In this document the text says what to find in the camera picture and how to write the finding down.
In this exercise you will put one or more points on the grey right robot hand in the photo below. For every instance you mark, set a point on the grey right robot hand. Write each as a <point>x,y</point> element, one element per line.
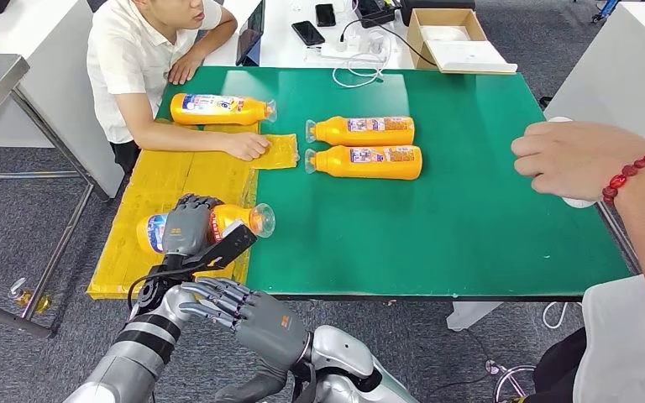
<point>272,333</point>

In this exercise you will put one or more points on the person's right hand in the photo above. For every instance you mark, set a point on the person's right hand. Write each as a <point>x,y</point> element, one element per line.
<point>247,146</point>

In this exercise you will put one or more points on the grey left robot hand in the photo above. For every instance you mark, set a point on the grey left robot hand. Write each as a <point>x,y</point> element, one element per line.
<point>186,231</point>

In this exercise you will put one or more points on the person's left hand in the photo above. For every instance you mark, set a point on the person's left hand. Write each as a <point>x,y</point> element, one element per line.
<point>184,66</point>

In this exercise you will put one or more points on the person's hand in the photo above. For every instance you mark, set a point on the person's hand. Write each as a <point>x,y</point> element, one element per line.
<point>567,161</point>

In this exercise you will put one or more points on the orange detergent bottle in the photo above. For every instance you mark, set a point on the orange detergent bottle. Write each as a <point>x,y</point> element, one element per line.
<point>367,167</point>
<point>367,135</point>
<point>217,114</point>
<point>236,217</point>

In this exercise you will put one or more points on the person's right forearm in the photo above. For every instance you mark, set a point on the person's right forearm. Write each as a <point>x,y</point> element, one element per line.
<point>183,142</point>

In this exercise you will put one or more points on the person's left forearm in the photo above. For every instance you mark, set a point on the person's left forearm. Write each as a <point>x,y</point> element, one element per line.
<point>217,33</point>

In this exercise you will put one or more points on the small bottle on floor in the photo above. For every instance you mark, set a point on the small bottle on floor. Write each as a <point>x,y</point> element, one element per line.
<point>25,292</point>

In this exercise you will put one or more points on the yellow plastic sheet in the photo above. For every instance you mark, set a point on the yellow plastic sheet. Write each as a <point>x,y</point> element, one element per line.
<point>155,183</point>

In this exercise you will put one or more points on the person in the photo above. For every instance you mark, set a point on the person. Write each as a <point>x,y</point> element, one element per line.
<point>128,55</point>
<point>628,345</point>

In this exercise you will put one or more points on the small black object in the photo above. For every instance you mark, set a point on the small black object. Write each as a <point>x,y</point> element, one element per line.
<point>545,103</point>

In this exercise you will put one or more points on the dark tablet on stand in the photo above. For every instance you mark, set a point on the dark tablet on stand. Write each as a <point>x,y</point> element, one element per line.
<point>250,32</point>

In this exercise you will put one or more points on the white desk with devices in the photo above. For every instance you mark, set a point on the white desk with devices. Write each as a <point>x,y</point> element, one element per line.
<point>283,50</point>

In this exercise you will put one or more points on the black smartphone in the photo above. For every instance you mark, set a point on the black smartphone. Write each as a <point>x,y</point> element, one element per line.
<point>308,33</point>
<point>326,15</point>

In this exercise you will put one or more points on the white power strip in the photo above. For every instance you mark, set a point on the white power strip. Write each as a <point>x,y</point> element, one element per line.
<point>347,50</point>

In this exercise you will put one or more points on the white desk with side panel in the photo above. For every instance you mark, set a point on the white desk with side panel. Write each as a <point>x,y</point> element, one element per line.
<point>50,103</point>

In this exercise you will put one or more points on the white flat box lid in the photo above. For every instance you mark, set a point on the white flat box lid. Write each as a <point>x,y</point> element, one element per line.
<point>471,57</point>

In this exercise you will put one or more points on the white item inside carton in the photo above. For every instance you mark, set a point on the white item inside carton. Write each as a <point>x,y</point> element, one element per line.
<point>444,33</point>

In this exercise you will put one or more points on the white table leg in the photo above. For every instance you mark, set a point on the white table leg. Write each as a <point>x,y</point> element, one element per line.
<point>470,317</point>

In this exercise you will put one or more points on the black charger device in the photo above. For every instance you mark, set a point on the black charger device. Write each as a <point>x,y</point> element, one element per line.
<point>375,11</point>

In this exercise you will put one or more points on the open cardboard box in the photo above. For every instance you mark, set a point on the open cardboard box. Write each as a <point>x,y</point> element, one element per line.
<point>414,47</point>

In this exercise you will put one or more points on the black round stool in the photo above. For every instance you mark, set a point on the black round stool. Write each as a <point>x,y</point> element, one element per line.
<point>556,367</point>

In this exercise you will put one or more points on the white desk on metal frame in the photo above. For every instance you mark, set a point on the white desk on metal frame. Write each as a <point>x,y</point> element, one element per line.
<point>606,72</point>

